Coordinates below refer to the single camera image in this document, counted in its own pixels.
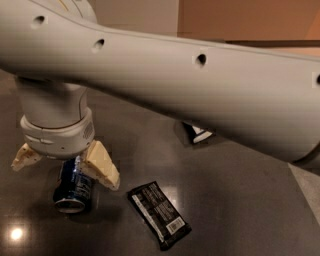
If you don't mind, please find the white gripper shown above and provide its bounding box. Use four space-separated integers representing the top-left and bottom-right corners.
11 108 120 191

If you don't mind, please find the blue pepsi can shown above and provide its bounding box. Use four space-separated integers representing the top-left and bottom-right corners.
53 156 93 214

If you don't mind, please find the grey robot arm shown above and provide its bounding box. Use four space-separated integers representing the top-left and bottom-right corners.
0 0 320 188

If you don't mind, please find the black snack bar wrapper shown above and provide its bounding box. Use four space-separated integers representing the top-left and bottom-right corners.
127 181 192 251

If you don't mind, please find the blue crumpled chip bag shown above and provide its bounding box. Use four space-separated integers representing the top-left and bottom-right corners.
183 122 212 144

